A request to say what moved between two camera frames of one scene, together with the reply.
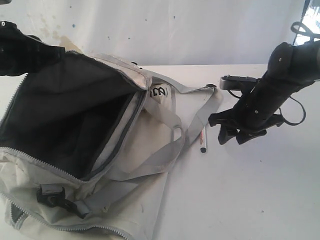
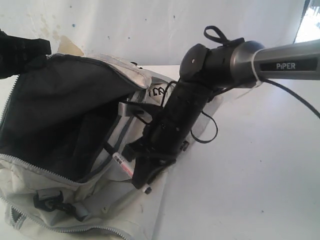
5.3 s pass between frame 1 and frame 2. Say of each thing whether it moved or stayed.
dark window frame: stayed
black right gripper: moved
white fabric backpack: stayed
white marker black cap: moved
